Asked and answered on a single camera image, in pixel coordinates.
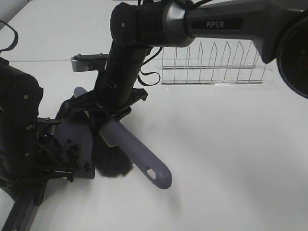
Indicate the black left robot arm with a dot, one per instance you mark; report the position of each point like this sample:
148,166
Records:
20,96

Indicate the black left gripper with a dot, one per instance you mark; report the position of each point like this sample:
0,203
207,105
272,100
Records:
30,155

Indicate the purple hand brush black bristles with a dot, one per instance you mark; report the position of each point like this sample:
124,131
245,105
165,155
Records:
115,149

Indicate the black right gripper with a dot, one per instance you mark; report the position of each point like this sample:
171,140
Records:
116,101

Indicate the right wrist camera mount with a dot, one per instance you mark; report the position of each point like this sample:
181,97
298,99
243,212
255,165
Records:
89,62

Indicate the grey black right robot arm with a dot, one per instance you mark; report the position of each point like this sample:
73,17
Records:
278,29

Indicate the chrome wire dish rack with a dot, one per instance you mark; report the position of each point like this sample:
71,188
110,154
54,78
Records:
208,61

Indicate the pile of coffee beans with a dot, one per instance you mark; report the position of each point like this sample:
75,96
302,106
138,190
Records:
77,157

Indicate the purple plastic dustpan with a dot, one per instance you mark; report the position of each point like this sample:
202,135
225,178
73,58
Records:
76,128

